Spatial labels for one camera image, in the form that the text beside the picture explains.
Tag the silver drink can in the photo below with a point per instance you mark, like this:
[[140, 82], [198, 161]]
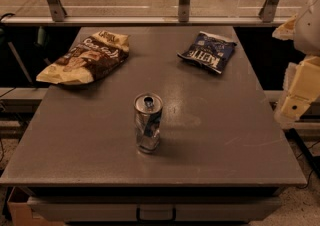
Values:
[[147, 117]]

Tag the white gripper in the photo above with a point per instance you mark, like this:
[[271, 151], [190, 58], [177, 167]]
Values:
[[309, 31]]

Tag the cardboard box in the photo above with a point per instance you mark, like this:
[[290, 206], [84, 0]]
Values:
[[22, 214]]

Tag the blue chip bag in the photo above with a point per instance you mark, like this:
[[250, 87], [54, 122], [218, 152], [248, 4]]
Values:
[[209, 51]]

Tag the metal rail shelf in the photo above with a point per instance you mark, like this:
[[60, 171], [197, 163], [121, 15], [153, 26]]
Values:
[[140, 21]]

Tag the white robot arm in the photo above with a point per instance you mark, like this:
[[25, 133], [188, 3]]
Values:
[[306, 36]]

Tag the grey table drawer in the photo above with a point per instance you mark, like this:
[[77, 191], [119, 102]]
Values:
[[117, 209]]

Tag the brown chip bag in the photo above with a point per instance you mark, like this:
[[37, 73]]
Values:
[[91, 60]]

